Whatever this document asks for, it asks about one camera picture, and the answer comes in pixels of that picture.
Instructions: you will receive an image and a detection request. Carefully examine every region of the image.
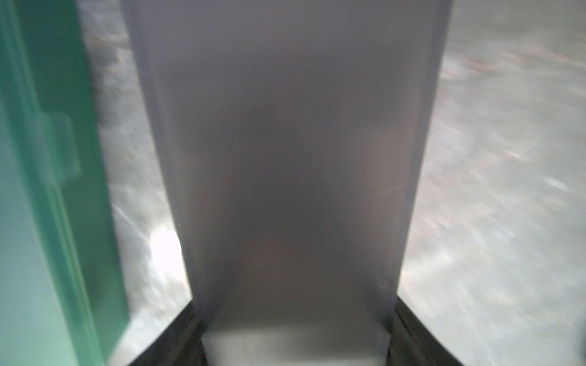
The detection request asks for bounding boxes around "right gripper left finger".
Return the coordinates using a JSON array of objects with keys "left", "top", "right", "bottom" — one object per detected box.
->
[{"left": 129, "top": 302, "right": 206, "bottom": 366}]

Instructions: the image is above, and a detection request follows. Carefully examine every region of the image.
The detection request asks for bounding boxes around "dark green pencil case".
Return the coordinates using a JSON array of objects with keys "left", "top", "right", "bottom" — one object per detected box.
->
[{"left": 1, "top": 1, "right": 129, "bottom": 365}]

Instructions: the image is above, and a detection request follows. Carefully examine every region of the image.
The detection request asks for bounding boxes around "black pencil case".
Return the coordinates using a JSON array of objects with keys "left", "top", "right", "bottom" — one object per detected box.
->
[{"left": 121, "top": 1, "right": 452, "bottom": 365}]

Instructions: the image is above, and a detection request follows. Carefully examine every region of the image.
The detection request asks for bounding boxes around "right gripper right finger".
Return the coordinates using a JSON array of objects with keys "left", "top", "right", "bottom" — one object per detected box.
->
[{"left": 386, "top": 297, "right": 462, "bottom": 366}]

